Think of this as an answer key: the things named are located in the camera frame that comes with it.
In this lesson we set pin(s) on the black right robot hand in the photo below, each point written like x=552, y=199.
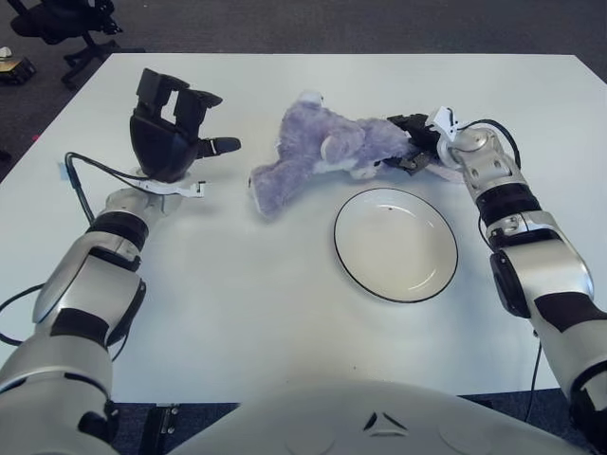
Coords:
x=424, y=140

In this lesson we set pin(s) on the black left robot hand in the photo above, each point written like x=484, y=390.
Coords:
x=159, y=147

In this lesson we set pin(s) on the purple plush teddy bear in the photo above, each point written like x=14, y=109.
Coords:
x=303, y=137

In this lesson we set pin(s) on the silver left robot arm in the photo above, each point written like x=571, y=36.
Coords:
x=90, y=284

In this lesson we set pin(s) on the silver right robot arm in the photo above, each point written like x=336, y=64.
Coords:
x=540, y=260

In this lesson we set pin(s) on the white plate with black rim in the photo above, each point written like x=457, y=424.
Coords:
x=396, y=246

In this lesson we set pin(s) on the brown cardboard box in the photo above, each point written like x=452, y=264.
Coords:
x=14, y=71

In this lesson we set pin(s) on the black office chair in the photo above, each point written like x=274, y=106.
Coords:
x=47, y=23

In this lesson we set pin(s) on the white crumpled paper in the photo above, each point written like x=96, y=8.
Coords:
x=5, y=51

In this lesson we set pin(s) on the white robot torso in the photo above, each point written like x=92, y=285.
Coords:
x=332, y=417

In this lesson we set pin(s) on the white right wrist mount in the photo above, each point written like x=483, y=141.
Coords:
x=446, y=121

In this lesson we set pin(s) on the white wrist mount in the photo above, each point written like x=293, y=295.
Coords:
x=189, y=191
x=446, y=121

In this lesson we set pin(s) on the white left wrist mount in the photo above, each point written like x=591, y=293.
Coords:
x=189, y=191

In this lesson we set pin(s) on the black metal table bracket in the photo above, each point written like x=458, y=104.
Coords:
x=159, y=431

